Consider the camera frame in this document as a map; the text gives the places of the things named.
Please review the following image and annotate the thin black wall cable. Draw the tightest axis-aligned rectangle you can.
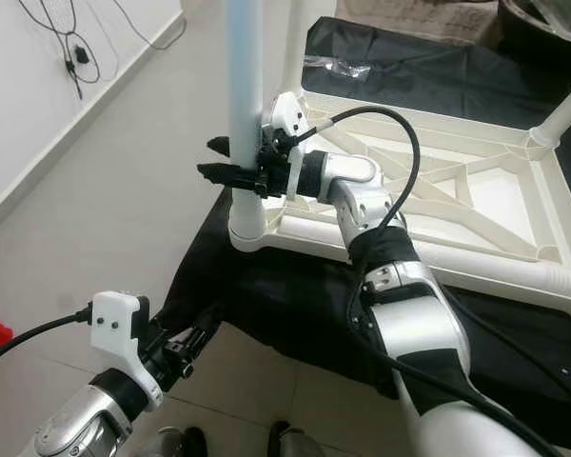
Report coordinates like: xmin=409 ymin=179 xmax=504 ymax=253
xmin=19 ymin=0 xmax=187 ymax=101

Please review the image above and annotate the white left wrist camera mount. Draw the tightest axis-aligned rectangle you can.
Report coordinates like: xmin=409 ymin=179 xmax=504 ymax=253
xmin=90 ymin=290 xmax=163 ymax=410

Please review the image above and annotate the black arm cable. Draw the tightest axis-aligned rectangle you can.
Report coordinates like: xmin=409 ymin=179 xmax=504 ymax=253
xmin=300 ymin=105 xmax=571 ymax=457
xmin=0 ymin=307 xmax=96 ymax=372

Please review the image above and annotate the white plastic table top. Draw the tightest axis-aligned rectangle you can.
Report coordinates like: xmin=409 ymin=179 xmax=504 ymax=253
xmin=226 ymin=90 xmax=571 ymax=308

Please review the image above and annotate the dark robot left foot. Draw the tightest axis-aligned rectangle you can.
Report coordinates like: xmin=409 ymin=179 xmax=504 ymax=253
xmin=133 ymin=426 xmax=210 ymax=457

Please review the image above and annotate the beige low bench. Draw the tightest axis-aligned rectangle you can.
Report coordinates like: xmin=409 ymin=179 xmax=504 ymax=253
xmin=333 ymin=0 xmax=505 ymax=49

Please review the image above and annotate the black round basin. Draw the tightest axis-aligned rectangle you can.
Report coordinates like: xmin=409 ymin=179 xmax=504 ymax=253
xmin=500 ymin=0 xmax=571 ymax=63

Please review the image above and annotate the dark robot foot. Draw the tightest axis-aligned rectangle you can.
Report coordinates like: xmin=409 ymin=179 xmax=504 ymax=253
xmin=133 ymin=426 xmax=210 ymax=457
xmin=266 ymin=422 xmax=329 ymax=457

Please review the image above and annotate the dark robot right foot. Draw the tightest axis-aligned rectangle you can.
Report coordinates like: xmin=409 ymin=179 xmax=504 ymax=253
xmin=266 ymin=422 xmax=329 ymax=457

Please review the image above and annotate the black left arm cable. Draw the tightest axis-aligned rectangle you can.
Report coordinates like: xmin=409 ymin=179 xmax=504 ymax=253
xmin=0 ymin=307 xmax=96 ymax=372

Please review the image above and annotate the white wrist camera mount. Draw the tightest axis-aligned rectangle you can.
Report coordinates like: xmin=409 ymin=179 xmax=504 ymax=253
xmin=90 ymin=290 xmax=163 ymax=410
xmin=266 ymin=90 xmax=310 ymax=201

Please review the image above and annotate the clear tape strip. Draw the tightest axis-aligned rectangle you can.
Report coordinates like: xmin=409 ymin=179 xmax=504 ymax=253
xmin=305 ymin=55 xmax=372 ymax=79

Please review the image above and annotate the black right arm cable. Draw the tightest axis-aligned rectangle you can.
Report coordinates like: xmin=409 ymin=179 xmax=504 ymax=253
xmin=300 ymin=105 xmax=571 ymax=457

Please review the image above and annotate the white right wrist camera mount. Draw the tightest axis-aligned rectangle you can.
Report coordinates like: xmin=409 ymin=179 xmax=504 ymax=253
xmin=266 ymin=90 xmax=310 ymax=201

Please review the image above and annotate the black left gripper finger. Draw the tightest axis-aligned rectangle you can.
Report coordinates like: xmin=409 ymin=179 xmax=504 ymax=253
xmin=181 ymin=322 xmax=220 ymax=363

